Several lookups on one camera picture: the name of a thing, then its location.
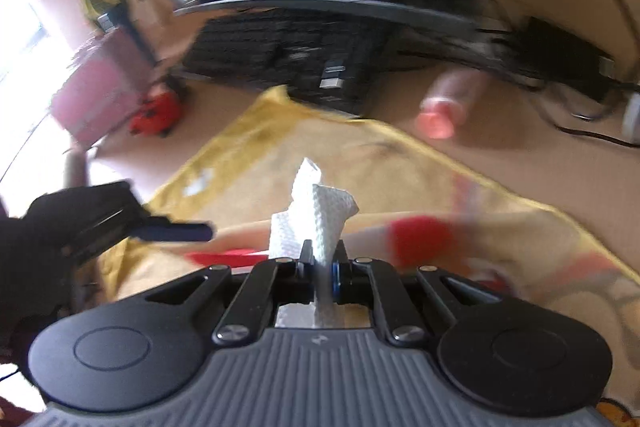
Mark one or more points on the pink metal case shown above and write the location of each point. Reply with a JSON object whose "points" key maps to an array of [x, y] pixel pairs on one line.
{"points": [[104, 89]]}

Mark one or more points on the white paper towel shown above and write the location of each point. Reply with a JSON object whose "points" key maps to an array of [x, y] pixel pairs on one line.
{"points": [[318, 214]]}

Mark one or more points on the red plush car toy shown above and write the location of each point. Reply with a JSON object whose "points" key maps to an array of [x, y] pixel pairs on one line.
{"points": [[158, 115]]}

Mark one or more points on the pink capped tube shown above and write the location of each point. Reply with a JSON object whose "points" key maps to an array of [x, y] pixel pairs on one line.
{"points": [[449, 101]]}

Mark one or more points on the black keyboard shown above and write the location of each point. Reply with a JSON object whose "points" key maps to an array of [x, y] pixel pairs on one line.
{"points": [[323, 59]]}

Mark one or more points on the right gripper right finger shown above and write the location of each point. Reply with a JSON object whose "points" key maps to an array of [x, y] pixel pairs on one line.
{"points": [[340, 274]]}

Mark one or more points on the red white container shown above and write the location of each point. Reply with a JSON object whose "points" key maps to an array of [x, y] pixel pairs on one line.
{"points": [[405, 240]]}

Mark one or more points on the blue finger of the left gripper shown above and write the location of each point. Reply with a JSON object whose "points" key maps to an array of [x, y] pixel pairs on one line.
{"points": [[162, 230]]}

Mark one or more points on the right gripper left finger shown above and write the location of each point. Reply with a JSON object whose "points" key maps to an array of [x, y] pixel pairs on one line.
{"points": [[305, 265]]}

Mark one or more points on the yellow printed towel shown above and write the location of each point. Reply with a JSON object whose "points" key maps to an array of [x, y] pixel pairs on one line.
{"points": [[552, 218]]}

